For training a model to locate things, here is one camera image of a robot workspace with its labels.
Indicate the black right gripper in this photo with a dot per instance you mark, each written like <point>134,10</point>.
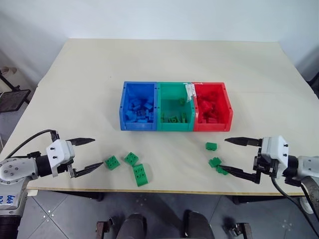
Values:
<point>268,166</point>

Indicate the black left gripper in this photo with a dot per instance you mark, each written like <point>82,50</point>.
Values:
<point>62,170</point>

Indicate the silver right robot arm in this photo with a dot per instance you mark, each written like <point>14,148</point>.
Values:
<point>307,166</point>

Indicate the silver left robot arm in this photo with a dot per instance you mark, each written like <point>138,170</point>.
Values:
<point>15,169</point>

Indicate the red plastic bin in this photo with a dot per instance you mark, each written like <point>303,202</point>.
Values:
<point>211,127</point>

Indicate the large green toy brick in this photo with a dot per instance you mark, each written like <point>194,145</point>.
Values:
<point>140,175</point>

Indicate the blue toy brick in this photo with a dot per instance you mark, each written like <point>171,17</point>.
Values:
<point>149,105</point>
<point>130,115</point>
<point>142,120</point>
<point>141,112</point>

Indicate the blue plastic bin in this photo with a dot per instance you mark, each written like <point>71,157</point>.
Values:
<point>138,126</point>

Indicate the rusty brown table foot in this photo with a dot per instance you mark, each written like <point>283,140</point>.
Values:
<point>240,230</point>
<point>103,230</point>

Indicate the green plastic bin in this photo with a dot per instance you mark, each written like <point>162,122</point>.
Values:
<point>174,127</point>

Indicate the white shoe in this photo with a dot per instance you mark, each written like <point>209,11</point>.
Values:
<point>306,207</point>

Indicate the dark rounded shape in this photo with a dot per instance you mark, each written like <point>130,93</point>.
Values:
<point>198,225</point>
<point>132,227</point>

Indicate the white crumpled label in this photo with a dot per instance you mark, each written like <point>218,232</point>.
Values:
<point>190,92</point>

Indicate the black tray stand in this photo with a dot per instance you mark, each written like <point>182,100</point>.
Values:
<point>13,100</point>

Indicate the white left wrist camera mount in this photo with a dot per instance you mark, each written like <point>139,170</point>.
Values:
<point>59,152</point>

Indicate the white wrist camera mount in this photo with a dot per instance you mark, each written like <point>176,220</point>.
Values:
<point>59,152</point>
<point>275,148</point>

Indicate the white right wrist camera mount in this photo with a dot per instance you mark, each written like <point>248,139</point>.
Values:
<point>275,148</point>

